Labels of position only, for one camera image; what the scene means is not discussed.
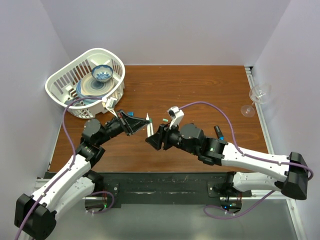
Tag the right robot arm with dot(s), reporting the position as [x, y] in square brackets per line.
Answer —
[288, 174]

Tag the clear wine glass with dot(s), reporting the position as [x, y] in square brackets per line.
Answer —
[259, 94]

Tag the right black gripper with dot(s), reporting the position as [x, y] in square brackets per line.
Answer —
[156, 140]

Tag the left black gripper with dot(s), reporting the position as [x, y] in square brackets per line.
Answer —
[131, 124]

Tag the white pen dark green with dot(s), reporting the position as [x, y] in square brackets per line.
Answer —
[150, 129]

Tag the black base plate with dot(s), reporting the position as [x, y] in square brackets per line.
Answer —
[166, 188]

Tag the light blue plate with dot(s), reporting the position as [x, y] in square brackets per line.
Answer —
[90, 88]

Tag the blue patterned bowl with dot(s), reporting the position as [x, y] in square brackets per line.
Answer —
[102, 73]

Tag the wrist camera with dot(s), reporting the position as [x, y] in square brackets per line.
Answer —
[176, 115]
[109, 104]

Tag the black blue highlighter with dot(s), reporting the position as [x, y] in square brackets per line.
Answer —
[218, 132]

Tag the beige blue plate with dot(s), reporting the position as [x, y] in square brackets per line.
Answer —
[109, 84]

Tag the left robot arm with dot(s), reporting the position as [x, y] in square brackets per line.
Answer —
[37, 214]

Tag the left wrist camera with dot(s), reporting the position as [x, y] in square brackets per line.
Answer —
[109, 104]

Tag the white plastic basket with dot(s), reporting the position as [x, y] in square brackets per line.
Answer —
[75, 80]

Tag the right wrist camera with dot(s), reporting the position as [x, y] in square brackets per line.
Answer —
[176, 115]

